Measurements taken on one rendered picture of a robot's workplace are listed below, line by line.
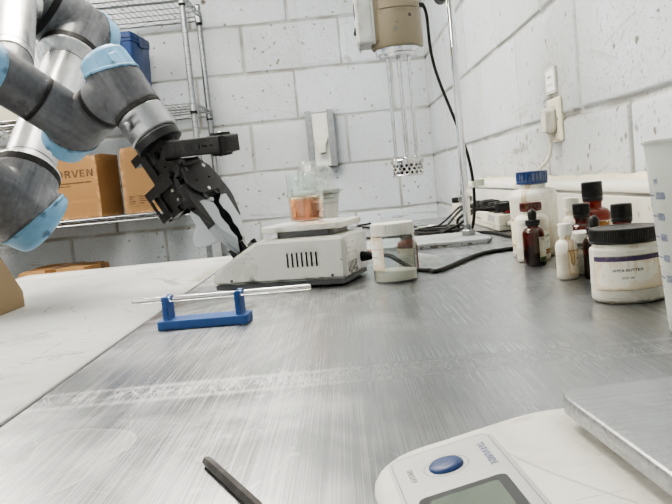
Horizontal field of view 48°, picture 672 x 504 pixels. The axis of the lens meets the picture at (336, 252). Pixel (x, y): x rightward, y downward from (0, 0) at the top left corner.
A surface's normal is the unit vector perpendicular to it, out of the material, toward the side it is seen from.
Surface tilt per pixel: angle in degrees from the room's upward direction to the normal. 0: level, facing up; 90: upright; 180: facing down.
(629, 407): 0
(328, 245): 90
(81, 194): 91
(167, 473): 0
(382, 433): 0
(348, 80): 90
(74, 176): 90
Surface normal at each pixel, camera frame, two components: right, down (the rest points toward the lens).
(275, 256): -0.27, 0.11
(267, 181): -0.01, 0.09
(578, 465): -0.26, -0.95
